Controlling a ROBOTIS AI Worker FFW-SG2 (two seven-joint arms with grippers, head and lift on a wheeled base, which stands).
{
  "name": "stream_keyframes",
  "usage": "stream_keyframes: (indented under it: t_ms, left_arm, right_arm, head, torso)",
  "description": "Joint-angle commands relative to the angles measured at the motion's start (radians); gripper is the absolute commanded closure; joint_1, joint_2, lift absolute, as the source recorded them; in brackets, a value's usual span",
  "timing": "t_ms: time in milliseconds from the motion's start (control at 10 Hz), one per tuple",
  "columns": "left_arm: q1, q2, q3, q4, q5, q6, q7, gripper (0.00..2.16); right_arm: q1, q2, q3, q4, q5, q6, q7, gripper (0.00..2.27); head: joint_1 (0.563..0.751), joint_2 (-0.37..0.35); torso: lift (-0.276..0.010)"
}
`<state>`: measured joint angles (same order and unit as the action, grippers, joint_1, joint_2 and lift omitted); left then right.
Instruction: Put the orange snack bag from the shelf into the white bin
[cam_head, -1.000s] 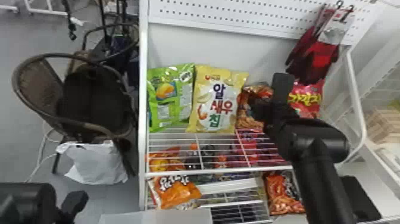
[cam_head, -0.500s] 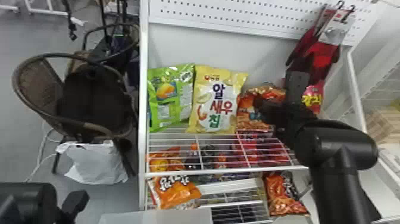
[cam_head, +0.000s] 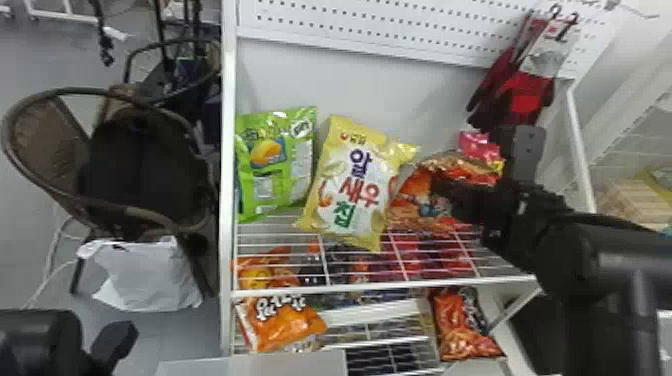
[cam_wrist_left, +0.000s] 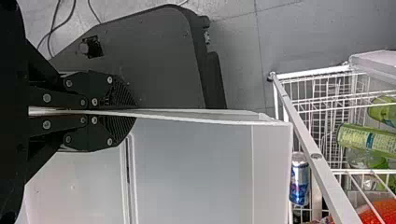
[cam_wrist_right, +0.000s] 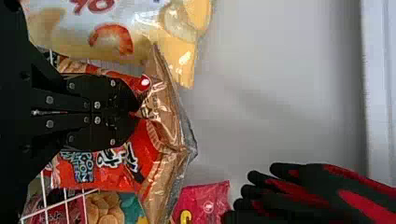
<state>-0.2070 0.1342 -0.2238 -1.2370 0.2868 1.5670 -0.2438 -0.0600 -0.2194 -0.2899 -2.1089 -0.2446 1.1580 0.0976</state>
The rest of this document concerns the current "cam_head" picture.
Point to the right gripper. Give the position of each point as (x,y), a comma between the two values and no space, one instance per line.
(472,202)

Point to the red snack packet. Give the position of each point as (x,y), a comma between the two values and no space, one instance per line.
(414,199)

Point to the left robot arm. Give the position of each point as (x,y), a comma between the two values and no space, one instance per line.
(42,341)

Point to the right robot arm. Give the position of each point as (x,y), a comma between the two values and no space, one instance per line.
(593,262)

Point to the pink snack packet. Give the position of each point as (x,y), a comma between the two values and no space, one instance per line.
(480,147)

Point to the yellow snack packet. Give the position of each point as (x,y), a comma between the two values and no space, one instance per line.
(357,184)

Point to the red gloves on card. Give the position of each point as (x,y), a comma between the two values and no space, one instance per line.
(520,89)

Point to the orange snack packet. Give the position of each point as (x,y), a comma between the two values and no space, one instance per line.
(262,270)
(462,325)
(278,323)

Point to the green snack packet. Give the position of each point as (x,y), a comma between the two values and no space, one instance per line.
(273,162)

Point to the black chair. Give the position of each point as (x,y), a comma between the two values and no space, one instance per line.
(178,78)

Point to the white bag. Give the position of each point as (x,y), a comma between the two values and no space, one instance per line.
(147,275)

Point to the brown wicker chair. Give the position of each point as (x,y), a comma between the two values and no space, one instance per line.
(47,142)

